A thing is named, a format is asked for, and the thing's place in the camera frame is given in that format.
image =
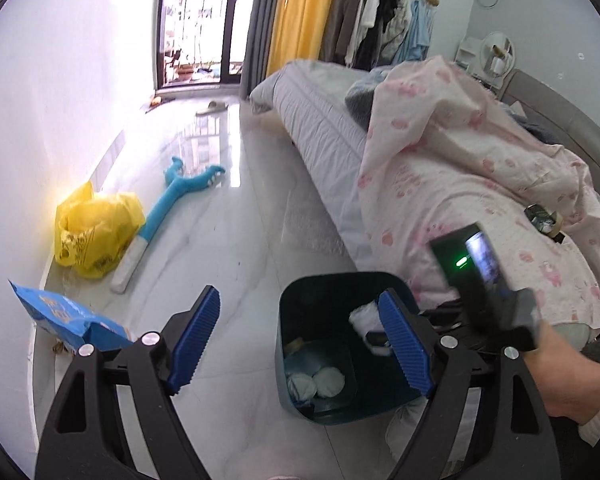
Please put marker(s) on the dark teal bin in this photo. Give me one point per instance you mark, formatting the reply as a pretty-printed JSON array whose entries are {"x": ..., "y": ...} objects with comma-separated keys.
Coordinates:
[{"x": 300, "y": 310}]

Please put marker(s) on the white vanity table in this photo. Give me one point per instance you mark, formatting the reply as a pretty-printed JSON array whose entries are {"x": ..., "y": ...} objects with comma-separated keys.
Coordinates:
[{"x": 467, "y": 57}]

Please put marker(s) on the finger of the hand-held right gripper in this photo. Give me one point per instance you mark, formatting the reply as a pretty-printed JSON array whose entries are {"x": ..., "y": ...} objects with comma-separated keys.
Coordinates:
[
  {"x": 442, "y": 321},
  {"x": 380, "y": 341}
]

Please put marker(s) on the grey curtain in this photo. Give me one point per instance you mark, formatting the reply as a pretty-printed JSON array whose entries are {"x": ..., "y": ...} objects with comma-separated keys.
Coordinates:
[
  {"x": 335, "y": 10},
  {"x": 262, "y": 25}
]

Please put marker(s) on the pink printed cloth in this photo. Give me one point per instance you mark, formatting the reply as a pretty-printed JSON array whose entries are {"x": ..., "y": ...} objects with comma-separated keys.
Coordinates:
[{"x": 455, "y": 160}]

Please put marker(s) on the white coat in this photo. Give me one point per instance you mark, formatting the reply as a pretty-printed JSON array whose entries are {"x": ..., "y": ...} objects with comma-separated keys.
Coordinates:
[{"x": 400, "y": 30}]

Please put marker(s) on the bed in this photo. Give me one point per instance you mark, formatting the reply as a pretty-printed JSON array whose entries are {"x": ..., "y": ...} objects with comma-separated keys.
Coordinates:
[{"x": 310, "y": 125}]

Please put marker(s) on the small white tissue ball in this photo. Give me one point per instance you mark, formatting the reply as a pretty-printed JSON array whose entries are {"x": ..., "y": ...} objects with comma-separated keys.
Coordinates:
[{"x": 301, "y": 386}]

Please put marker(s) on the grey headboard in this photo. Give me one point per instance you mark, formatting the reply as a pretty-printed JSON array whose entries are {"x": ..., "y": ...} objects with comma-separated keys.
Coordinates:
[{"x": 570, "y": 115}]

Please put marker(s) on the person's right hand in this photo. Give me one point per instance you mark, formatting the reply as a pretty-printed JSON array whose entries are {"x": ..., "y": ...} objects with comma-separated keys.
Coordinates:
[{"x": 565, "y": 385}]

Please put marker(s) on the grey blanket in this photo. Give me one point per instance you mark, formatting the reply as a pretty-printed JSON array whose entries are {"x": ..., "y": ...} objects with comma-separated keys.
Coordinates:
[{"x": 362, "y": 102}]

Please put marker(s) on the yellow curtain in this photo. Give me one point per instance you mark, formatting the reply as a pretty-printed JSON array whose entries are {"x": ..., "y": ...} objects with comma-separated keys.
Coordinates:
[{"x": 300, "y": 15}]

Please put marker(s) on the balcony door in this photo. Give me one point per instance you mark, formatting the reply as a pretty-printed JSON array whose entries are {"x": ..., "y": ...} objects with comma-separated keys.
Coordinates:
[{"x": 195, "y": 25}]

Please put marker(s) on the large white tissue ball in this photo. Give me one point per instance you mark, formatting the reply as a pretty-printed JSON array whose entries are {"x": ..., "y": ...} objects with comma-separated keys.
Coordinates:
[{"x": 329, "y": 381}]

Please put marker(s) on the blue tissue pack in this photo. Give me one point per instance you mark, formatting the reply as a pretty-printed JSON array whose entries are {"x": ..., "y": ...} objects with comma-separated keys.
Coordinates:
[{"x": 315, "y": 357}]

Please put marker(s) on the blue plush toy stick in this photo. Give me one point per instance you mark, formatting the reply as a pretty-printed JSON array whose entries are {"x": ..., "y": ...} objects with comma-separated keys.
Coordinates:
[{"x": 165, "y": 205}]

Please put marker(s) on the light blue shirt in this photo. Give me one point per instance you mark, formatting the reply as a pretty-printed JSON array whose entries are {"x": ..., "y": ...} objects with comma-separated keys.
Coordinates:
[{"x": 420, "y": 30}]

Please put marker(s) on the blue packet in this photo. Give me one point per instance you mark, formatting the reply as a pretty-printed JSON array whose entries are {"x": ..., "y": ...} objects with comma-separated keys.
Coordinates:
[{"x": 65, "y": 315}]

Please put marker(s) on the yellow plastic bag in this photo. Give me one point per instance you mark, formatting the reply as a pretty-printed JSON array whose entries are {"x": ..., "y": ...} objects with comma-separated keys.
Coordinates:
[{"x": 95, "y": 230}]

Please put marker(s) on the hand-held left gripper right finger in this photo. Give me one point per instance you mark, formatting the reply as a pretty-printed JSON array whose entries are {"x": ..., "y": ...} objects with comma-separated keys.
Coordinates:
[{"x": 405, "y": 345}]

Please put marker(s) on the white tissue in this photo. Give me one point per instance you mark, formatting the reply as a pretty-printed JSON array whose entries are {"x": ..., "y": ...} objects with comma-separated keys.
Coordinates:
[{"x": 362, "y": 317}]

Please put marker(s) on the beige slipper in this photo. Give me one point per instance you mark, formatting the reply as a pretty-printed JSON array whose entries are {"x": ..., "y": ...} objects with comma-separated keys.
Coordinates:
[{"x": 212, "y": 108}]

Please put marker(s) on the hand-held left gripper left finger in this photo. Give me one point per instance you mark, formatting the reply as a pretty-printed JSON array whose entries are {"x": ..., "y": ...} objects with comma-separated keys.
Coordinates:
[{"x": 195, "y": 345}]

